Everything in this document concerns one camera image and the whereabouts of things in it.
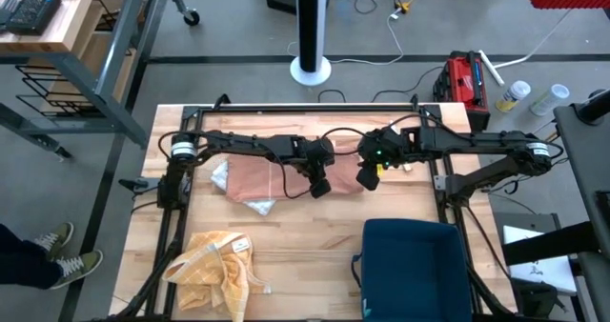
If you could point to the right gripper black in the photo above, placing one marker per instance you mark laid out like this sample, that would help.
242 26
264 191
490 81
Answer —
381 148

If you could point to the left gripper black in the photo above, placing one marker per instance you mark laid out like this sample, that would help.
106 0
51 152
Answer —
319 157

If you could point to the pink towel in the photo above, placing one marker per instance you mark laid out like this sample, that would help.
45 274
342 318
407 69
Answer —
257 176

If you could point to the yellow checked towel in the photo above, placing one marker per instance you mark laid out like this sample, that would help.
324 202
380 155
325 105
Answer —
209 269

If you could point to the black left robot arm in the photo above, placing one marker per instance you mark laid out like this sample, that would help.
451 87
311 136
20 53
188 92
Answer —
238 143

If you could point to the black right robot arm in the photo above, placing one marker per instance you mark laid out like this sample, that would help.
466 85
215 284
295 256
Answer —
476 141

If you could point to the yellow tag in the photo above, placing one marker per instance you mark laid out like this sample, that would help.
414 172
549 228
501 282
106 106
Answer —
380 169

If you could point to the wooden stick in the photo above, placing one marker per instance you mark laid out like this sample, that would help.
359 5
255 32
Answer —
408 167

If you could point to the red tool case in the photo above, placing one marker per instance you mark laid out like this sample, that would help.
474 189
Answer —
464 84

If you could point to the navy fabric bin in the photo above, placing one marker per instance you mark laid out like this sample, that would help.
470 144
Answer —
412 269

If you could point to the black white pole stand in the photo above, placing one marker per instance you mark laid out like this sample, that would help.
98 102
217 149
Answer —
312 26

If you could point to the white plastic tube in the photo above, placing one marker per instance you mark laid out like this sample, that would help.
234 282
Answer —
491 67

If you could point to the white canister yellow label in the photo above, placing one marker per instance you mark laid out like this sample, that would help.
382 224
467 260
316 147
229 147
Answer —
514 95

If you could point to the white canister green label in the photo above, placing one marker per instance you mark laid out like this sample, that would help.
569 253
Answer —
550 99

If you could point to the black clamp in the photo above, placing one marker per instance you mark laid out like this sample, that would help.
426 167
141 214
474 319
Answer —
133 184

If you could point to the white paper sheet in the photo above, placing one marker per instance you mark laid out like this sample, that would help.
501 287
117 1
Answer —
538 274

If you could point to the grey side table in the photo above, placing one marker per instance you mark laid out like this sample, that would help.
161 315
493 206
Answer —
586 160

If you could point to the black bag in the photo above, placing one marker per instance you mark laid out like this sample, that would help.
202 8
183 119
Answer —
538 300

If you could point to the wooden side desk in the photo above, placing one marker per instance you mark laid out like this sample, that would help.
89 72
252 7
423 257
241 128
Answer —
57 105

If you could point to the person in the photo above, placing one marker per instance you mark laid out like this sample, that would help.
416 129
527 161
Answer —
28 265

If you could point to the black keyboard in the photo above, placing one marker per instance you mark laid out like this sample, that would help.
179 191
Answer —
33 12

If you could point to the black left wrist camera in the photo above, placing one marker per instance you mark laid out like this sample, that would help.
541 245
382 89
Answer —
320 188

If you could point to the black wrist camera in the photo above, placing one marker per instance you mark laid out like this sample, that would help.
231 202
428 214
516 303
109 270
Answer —
320 188
368 177

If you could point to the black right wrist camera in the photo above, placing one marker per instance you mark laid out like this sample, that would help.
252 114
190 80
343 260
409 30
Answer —
368 177

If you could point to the wooden workbench grey frame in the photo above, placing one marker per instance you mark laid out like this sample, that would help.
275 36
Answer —
76 7

